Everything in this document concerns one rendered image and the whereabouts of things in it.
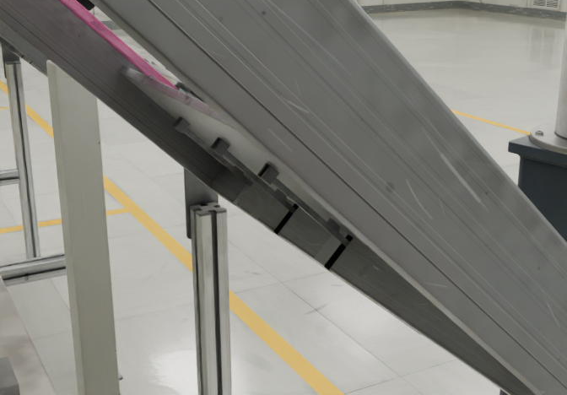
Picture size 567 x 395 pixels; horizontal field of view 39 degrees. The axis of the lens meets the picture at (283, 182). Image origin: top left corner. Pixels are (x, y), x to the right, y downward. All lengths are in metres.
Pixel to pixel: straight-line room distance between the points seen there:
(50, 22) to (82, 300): 0.55
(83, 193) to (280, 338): 0.95
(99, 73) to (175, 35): 0.71
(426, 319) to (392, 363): 1.32
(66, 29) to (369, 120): 0.68
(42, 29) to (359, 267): 0.45
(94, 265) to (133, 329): 0.87
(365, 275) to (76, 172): 0.63
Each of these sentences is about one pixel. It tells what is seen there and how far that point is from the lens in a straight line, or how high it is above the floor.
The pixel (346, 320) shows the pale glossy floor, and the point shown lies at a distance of 2.19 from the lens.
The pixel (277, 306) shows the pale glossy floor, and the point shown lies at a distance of 2.26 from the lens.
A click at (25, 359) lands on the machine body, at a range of 0.81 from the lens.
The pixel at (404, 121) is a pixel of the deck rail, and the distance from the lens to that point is 0.32.
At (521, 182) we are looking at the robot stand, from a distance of 1.26.
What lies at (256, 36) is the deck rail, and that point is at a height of 0.97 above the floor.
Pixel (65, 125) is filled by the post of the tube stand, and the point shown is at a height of 0.72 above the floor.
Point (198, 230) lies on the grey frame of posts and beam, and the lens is 1.10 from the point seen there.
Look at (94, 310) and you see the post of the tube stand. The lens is 1.36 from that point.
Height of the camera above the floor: 1.01
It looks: 18 degrees down
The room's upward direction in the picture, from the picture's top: straight up
